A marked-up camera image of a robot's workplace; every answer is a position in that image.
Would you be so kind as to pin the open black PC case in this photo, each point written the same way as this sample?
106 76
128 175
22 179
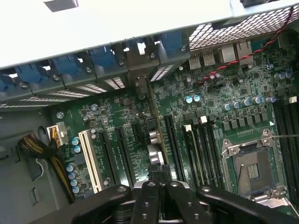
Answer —
14 186

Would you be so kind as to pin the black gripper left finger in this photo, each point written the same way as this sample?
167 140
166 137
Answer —
147 203

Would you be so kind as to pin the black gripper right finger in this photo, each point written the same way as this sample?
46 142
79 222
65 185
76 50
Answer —
182 205

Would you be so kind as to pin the green motherboard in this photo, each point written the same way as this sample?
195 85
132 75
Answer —
233 81

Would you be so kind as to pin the white expansion slot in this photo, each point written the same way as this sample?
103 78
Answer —
89 161

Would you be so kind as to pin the CPU socket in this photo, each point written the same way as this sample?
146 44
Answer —
252 168

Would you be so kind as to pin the short black expansion slot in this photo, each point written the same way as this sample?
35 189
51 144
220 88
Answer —
138 133

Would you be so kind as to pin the metal socket cover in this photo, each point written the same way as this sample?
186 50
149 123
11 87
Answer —
271 201

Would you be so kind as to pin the socket locking lever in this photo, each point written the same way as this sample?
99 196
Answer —
287 136

